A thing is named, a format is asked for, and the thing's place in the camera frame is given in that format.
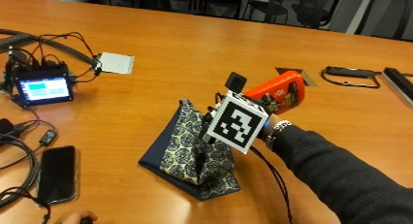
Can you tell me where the orange snack packet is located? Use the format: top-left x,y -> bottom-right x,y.
244,70 -> 309,116

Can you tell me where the white marker cube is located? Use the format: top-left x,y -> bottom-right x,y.
201,90 -> 270,155

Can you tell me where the patterned triangular fabric pouch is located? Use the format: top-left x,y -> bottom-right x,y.
137,98 -> 242,202

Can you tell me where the white square pad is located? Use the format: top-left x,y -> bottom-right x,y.
90,51 -> 136,76

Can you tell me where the black office chair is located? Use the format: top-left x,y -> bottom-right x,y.
246,0 -> 290,24
296,0 -> 346,28
200,0 -> 242,18

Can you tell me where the small black inline adapter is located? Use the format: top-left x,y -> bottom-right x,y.
38,129 -> 60,146

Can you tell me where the black smartphone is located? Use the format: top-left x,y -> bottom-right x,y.
34,144 -> 80,206

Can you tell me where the small touchscreen device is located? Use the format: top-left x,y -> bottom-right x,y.
12,62 -> 76,108

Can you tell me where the black flat bar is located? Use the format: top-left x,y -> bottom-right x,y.
381,66 -> 413,108

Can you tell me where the small black glove camera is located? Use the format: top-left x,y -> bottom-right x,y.
224,71 -> 248,93

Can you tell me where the silver chain bracelet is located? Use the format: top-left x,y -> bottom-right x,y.
264,119 -> 294,151

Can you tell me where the black glove cable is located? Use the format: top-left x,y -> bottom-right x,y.
249,145 -> 296,224

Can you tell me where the table cable hatch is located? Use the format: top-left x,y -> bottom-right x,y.
273,67 -> 318,88

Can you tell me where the black strap with cord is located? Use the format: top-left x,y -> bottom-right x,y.
320,65 -> 384,89

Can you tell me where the thin black looped cable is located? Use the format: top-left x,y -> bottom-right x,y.
29,31 -> 104,84

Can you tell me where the flat black cable sleeve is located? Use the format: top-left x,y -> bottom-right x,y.
0,28 -> 97,66

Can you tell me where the thick black cable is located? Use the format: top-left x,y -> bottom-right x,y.
0,133 -> 42,208

